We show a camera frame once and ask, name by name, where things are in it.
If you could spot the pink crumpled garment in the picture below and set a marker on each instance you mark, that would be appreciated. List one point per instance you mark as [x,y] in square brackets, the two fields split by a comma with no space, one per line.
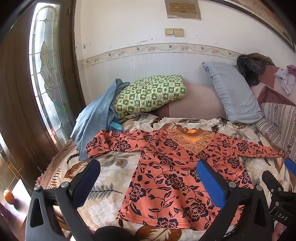
[291,69]

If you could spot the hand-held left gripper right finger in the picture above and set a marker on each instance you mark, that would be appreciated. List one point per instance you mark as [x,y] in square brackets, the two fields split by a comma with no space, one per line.
[208,177]

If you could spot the dark fur trimmed jacket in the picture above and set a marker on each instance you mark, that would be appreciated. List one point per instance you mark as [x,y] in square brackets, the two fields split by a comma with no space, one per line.
[251,68]

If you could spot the wooden door with stained glass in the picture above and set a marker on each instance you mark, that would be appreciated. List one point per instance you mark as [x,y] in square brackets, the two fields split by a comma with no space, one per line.
[16,92]

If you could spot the maroon patchwork cover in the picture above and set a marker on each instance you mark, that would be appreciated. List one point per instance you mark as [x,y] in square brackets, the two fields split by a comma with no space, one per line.
[270,92]

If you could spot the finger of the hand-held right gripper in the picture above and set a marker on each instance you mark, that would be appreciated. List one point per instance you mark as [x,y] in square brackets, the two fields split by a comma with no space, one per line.
[291,164]
[271,183]

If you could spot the white crumpled garment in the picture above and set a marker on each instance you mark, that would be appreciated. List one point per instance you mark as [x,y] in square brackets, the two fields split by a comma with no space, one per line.
[285,80]

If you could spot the orange fruit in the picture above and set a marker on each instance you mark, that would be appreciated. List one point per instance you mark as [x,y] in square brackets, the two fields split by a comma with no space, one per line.
[8,196]

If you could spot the leaf print blanket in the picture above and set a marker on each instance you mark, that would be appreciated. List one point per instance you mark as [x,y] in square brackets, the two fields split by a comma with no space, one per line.
[108,162]

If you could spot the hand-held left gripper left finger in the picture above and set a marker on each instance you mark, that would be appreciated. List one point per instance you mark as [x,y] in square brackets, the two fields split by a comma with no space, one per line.
[89,172]

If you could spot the dark framed picture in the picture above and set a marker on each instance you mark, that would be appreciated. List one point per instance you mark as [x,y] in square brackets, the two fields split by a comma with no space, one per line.
[261,20]

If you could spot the framed wall panel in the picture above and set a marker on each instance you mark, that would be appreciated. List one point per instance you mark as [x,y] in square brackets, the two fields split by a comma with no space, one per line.
[183,9]

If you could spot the orange floral shirt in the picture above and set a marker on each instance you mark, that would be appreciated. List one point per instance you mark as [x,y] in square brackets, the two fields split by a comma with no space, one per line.
[166,176]

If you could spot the green checkered pillow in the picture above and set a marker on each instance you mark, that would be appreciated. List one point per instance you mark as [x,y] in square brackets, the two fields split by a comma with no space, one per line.
[148,95]

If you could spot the blue knitted sweater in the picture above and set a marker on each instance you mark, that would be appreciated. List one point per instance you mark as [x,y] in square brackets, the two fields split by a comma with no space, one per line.
[97,111]

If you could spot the striped floral quilt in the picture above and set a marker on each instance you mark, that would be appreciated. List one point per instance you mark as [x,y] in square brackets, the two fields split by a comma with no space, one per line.
[277,122]

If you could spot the light blue pillow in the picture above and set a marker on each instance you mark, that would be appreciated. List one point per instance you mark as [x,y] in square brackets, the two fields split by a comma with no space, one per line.
[231,92]

